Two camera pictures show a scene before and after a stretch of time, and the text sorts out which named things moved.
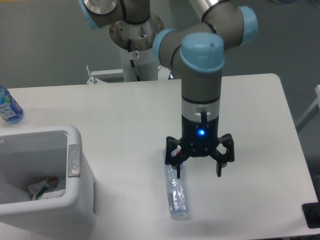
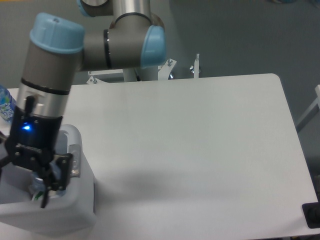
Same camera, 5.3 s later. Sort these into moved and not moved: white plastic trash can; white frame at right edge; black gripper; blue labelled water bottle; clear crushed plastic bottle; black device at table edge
Moved: clear crushed plastic bottle; black gripper
Not moved: blue labelled water bottle; white frame at right edge; black device at table edge; white plastic trash can
